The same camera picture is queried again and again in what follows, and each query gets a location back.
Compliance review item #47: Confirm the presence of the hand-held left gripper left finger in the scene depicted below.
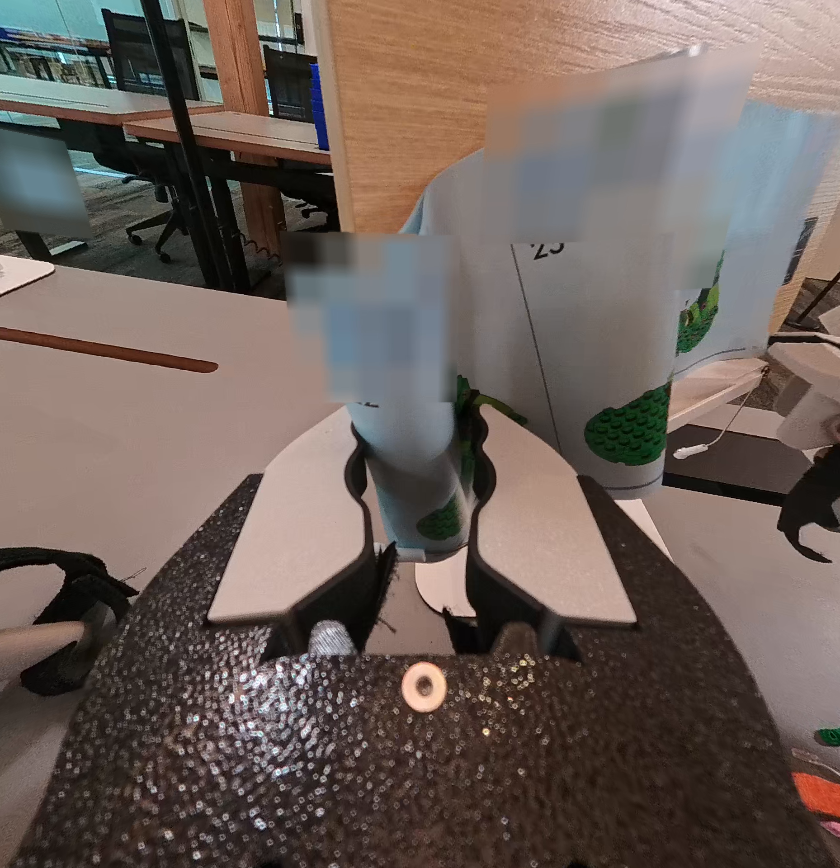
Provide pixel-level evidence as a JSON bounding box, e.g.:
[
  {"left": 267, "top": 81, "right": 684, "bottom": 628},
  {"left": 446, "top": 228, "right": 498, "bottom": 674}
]
[{"left": 208, "top": 407, "right": 394, "bottom": 625}]

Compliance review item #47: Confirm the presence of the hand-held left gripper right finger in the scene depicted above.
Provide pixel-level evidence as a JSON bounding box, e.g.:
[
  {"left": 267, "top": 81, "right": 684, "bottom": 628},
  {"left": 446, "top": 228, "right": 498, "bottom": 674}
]
[{"left": 464, "top": 405, "right": 638, "bottom": 628}]

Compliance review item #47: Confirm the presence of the green lego leaf assembly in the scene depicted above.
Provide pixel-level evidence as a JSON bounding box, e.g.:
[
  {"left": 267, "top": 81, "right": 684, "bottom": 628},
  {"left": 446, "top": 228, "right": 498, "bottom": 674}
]
[{"left": 454, "top": 375, "right": 529, "bottom": 491}]

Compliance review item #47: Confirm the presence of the white cord with plug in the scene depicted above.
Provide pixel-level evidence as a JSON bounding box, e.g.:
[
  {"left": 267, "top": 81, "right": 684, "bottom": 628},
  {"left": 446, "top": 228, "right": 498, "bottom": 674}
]
[{"left": 673, "top": 376, "right": 765, "bottom": 462}]

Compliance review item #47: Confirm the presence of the lego instruction booklet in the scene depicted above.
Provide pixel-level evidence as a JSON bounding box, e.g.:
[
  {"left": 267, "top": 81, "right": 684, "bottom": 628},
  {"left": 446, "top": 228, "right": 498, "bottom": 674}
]
[{"left": 345, "top": 41, "right": 840, "bottom": 564}]

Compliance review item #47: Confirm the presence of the white book stand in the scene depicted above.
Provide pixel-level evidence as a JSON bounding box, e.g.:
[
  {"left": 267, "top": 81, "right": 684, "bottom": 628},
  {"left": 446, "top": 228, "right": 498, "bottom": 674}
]
[{"left": 415, "top": 353, "right": 771, "bottom": 619}]

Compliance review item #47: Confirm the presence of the white flat pad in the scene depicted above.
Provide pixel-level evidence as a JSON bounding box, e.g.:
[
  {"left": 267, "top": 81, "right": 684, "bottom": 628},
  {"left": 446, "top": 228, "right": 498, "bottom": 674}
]
[{"left": 0, "top": 252, "right": 56, "bottom": 304}]

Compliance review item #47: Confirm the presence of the wooden office desk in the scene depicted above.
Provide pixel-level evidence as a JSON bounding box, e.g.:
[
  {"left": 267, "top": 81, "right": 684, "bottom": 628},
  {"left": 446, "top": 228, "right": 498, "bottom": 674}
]
[
  {"left": 0, "top": 73, "right": 226, "bottom": 262},
  {"left": 123, "top": 112, "right": 336, "bottom": 292}
]

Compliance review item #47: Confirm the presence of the stack of blue bins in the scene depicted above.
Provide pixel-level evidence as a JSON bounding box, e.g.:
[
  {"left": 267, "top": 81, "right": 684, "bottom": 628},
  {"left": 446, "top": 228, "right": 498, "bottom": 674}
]
[{"left": 309, "top": 63, "right": 330, "bottom": 151}]

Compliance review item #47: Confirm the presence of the black metal pole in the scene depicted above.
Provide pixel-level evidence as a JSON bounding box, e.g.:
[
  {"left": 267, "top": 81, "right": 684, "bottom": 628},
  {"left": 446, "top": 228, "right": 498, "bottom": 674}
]
[{"left": 141, "top": 0, "right": 253, "bottom": 294}]

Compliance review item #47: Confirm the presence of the wooden partition panel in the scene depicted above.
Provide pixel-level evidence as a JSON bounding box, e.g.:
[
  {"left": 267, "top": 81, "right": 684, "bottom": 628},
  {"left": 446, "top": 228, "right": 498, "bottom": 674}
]
[{"left": 311, "top": 0, "right": 840, "bottom": 326}]

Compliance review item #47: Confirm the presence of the black office chair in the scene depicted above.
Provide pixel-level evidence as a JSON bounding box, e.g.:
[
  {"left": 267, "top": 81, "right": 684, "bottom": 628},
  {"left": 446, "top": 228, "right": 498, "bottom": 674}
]
[
  {"left": 98, "top": 8, "right": 205, "bottom": 264},
  {"left": 263, "top": 44, "right": 340, "bottom": 219}
]

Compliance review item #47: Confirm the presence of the wooden pillar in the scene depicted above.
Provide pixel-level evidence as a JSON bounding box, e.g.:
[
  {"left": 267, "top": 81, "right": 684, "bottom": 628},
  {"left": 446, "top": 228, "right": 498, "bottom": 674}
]
[{"left": 203, "top": 0, "right": 287, "bottom": 272}]

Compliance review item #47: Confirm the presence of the dark wall panel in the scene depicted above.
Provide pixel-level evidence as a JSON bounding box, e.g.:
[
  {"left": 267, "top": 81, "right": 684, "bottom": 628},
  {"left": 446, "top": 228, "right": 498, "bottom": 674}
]
[{"left": 786, "top": 217, "right": 819, "bottom": 286}]

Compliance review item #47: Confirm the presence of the black strap loop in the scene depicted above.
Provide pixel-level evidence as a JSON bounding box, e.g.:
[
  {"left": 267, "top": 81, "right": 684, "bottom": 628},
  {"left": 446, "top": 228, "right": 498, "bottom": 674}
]
[{"left": 0, "top": 548, "right": 140, "bottom": 697}]

